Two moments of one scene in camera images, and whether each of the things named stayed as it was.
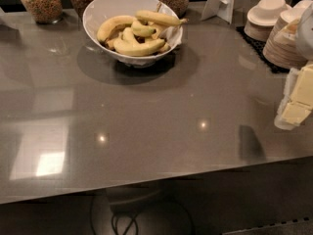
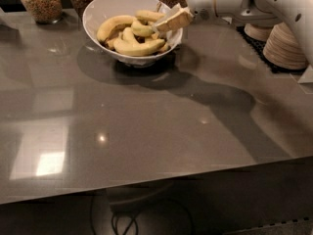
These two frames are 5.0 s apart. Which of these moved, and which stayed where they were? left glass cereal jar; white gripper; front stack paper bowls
Moved: white gripper
Stayed: left glass cereal jar; front stack paper bowls
